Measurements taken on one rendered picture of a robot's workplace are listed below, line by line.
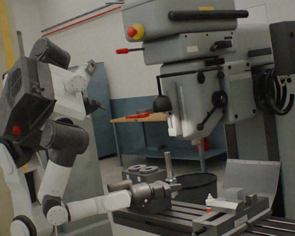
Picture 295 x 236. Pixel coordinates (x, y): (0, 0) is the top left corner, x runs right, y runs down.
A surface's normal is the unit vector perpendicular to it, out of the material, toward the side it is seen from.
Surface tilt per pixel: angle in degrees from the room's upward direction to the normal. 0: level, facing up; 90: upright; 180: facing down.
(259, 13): 90
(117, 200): 79
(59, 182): 104
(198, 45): 90
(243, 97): 90
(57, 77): 58
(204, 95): 90
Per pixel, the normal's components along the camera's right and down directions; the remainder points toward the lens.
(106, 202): 0.33, -0.15
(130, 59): -0.76, 0.18
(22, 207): -0.51, 0.15
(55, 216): 0.40, 0.26
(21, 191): -0.45, 0.56
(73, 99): 0.64, -0.60
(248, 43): 0.64, -0.03
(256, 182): -0.73, -0.30
